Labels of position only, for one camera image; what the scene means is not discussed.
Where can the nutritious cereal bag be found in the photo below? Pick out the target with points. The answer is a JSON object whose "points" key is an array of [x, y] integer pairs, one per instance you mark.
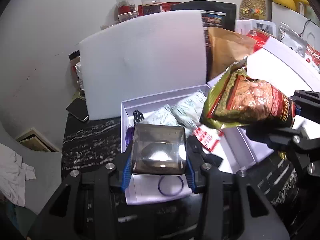
{"points": [[239, 100]]}

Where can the wooden picture frame on floor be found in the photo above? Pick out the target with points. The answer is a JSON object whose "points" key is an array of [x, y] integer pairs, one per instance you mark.
{"points": [[34, 140]]}

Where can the red green snack bag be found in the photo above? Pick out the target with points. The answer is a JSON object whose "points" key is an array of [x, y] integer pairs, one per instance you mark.
{"points": [[312, 56]]}

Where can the smoky transparent square box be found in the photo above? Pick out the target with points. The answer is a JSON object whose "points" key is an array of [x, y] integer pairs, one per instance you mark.
{"points": [[158, 150]]}

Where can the white cloth on chair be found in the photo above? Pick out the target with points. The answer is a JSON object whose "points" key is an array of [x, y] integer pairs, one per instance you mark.
{"points": [[13, 174]]}

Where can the grey chair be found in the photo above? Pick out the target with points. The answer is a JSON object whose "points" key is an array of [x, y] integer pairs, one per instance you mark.
{"points": [[47, 170]]}

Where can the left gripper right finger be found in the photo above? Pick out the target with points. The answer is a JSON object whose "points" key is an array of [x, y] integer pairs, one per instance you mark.
{"points": [[189, 174]]}

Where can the white gift box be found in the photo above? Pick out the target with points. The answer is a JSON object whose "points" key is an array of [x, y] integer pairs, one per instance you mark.
{"points": [[275, 63]]}

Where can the black polka dot cloth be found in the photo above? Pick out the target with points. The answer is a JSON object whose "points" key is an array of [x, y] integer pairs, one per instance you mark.
{"points": [[137, 116]]}

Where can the black printed bag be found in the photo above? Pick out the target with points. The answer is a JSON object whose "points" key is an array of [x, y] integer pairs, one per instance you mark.
{"points": [[214, 14]]}

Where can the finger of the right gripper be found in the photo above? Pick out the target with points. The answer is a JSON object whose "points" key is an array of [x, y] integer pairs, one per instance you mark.
{"points": [[297, 109], [278, 139]]}

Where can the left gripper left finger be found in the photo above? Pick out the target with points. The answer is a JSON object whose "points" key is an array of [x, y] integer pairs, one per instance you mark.
{"points": [[126, 174]]}

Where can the woven round basket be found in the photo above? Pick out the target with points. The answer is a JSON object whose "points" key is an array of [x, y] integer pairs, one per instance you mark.
{"points": [[252, 10]]}

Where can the white foam board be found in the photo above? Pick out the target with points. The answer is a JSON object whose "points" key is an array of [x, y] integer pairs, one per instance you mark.
{"points": [[142, 56]]}

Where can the dark glass jar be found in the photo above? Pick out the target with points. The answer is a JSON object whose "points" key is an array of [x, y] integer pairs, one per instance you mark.
{"points": [[151, 6]]}

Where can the brown paper bag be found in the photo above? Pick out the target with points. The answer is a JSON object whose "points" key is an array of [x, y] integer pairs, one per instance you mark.
{"points": [[227, 48]]}

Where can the black smartphone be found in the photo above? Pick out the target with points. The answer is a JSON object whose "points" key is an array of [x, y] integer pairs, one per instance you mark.
{"points": [[78, 109]]}

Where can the red white snack packet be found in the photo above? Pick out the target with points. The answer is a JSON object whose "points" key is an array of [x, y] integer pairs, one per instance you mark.
{"points": [[208, 137]]}

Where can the white patterned snack pouch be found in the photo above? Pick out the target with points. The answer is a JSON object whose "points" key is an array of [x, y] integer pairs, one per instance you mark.
{"points": [[162, 116]]}

